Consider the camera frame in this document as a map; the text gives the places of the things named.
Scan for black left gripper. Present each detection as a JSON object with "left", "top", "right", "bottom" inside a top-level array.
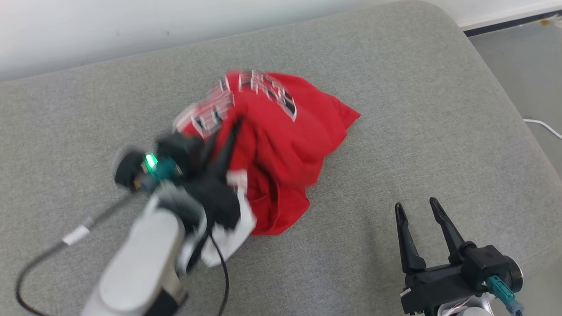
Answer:
[{"left": 140, "top": 116, "right": 245, "bottom": 231}]

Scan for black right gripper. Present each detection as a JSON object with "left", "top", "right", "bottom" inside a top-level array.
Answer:
[{"left": 394, "top": 197, "right": 490, "bottom": 316}]

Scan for red basketball jersey number 23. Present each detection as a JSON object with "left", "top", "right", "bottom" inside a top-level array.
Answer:
[{"left": 173, "top": 69, "right": 361, "bottom": 189}]

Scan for red shorts with white stripe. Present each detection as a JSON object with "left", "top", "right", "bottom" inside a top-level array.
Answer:
[{"left": 200, "top": 169, "right": 311, "bottom": 268}]

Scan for grey fabric sofa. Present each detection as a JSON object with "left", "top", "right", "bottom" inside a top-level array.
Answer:
[{"left": 0, "top": 0, "right": 562, "bottom": 316}]

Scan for black baseboard strip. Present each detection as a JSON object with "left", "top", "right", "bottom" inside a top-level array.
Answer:
[{"left": 463, "top": 11, "right": 562, "bottom": 36}]

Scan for teal camera connector plug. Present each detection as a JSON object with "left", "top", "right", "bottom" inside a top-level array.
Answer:
[{"left": 486, "top": 276, "right": 525, "bottom": 315}]

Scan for thin black cable white label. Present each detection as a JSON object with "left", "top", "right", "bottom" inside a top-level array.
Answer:
[{"left": 15, "top": 193, "right": 137, "bottom": 316}]

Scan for white cable on floor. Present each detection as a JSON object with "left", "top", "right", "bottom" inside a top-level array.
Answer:
[{"left": 523, "top": 118, "right": 562, "bottom": 140}]

